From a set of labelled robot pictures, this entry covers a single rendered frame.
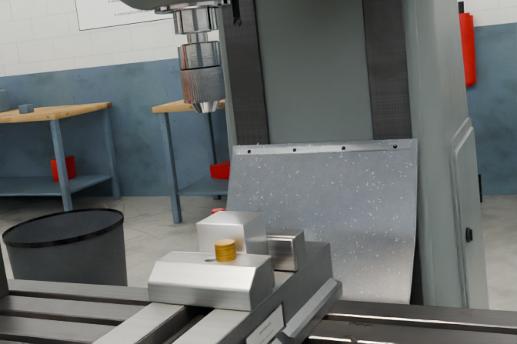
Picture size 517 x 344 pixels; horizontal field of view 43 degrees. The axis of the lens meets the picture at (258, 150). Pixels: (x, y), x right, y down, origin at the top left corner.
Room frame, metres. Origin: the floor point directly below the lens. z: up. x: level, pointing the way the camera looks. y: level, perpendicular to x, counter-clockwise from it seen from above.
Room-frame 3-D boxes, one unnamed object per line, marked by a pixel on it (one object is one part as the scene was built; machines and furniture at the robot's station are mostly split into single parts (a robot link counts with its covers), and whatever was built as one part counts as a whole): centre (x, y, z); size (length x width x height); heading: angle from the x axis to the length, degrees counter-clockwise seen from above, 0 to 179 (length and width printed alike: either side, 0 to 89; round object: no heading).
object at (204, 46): (0.72, 0.05, 1.26); 0.05 x 0.05 x 0.01
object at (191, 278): (0.67, 0.07, 1.02); 0.12 x 0.06 x 0.04; 63
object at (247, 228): (0.72, 0.04, 1.04); 0.06 x 0.05 x 0.06; 63
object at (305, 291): (0.69, 0.05, 0.99); 0.35 x 0.15 x 0.11; 153
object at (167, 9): (0.72, 0.05, 1.31); 0.09 x 0.09 x 0.01
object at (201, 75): (0.72, 0.05, 1.23); 0.05 x 0.05 x 0.06
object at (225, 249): (0.67, 0.05, 1.05); 0.02 x 0.02 x 0.02
